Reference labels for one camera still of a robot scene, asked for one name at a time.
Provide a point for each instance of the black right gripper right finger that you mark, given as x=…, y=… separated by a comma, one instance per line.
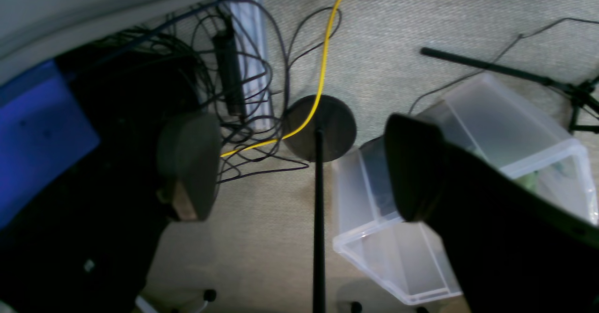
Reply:
x=510, y=250

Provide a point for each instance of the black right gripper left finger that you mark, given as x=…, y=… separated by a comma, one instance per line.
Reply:
x=188, y=161

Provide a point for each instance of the black power strip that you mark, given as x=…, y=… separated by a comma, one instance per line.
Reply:
x=229, y=71

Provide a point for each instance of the clear plastic storage bin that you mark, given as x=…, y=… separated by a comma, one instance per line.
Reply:
x=487, y=119

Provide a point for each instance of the blue box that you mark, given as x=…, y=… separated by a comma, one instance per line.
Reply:
x=43, y=131

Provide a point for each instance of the black tripod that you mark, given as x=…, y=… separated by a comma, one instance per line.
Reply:
x=580, y=96

